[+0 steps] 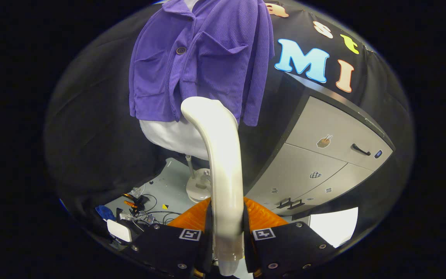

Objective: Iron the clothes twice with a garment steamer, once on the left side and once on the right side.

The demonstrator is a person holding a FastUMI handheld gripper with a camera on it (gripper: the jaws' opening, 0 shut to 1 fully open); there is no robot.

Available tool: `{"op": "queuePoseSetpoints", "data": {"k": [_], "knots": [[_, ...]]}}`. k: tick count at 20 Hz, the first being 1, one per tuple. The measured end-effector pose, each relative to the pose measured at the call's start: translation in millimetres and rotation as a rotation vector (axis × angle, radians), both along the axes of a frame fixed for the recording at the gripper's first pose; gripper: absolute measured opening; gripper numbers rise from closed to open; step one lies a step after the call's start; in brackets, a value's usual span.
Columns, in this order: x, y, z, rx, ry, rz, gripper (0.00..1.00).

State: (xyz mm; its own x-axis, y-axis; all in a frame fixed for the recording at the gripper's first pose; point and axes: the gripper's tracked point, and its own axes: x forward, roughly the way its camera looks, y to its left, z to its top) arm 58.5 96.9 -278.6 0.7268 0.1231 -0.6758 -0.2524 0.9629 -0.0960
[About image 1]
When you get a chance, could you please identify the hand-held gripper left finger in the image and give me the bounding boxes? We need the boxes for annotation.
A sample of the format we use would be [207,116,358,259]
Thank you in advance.
[130,198,213,279]

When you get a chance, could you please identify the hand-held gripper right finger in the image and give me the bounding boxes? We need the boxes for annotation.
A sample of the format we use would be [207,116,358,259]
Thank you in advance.
[242,197,334,279]

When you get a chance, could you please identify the white garment steamer base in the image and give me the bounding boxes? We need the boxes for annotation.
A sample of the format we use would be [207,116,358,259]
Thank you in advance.
[185,154,213,203]

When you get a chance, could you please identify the white garment steamer head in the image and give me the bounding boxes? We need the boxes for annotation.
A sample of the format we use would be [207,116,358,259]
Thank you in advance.
[180,96,245,276]

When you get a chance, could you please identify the purple jacket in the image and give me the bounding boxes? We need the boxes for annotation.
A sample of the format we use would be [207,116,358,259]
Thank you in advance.
[129,0,275,127]

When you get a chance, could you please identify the white flat sheet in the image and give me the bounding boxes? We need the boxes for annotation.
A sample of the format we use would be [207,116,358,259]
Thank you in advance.
[309,207,359,248]

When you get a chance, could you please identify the orange and black tool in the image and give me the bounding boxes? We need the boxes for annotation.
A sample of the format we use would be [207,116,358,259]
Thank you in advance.
[122,193,150,212]

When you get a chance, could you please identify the blue cloth item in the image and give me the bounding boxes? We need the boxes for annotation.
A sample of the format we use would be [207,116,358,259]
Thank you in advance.
[95,205,116,221]

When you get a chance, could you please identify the grey cabinet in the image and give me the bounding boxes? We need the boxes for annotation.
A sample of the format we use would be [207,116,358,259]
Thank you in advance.
[244,72,396,217]

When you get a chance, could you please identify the black floor cables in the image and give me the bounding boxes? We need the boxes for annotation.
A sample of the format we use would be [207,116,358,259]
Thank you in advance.
[130,194,183,227]

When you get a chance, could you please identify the black cabinet drawer handle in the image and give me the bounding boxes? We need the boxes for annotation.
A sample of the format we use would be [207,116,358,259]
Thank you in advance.
[352,143,371,157]

